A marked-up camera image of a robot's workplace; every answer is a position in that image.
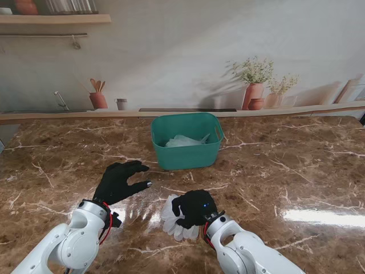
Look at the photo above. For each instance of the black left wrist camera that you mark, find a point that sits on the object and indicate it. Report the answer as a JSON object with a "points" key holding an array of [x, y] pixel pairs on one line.
{"points": [[116, 220]]}

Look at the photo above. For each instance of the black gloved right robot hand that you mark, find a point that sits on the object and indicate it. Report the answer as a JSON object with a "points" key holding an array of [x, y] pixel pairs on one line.
{"points": [[196, 208]]}

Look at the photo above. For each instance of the white bowl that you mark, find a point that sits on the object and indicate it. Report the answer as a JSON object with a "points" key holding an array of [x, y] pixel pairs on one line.
{"points": [[5, 11]]}

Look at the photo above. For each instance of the terracotta utensil pot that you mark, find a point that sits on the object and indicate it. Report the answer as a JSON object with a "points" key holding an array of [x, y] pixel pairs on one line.
{"points": [[98, 100]]}

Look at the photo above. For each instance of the wooden counter ledge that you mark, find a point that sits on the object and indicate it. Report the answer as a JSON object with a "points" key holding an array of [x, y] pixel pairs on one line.
{"points": [[85, 115]]}

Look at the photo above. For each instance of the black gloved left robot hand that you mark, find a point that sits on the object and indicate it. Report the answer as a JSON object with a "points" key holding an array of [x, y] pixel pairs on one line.
{"points": [[117, 182]]}

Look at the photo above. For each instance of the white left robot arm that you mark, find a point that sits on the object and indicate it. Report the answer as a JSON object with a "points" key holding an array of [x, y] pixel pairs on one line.
{"points": [[68, 242]]}

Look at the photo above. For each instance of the leaning wooden cutting boards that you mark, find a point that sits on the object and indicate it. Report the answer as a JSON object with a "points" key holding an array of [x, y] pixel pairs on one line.
{"points": [[346, 91]]}

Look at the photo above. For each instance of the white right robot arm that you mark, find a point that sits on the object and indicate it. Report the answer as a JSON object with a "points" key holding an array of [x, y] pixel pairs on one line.
{"points": [[245, 251]]}

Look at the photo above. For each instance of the wooden wall shelf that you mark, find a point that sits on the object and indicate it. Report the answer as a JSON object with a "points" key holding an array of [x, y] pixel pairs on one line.
{"points": [[57, 19]]}

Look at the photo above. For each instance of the red-brown pot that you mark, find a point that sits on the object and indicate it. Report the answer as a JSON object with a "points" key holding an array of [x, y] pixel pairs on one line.
{"points": [[26, 7]]}

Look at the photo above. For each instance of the teal plastic basket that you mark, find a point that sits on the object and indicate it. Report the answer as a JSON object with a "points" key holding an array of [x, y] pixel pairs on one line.
{"points": [[185, 160]]}

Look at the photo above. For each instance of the metal wall rail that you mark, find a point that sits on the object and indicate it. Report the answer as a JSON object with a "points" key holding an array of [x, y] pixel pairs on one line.
{"points": [[42, 34]]}

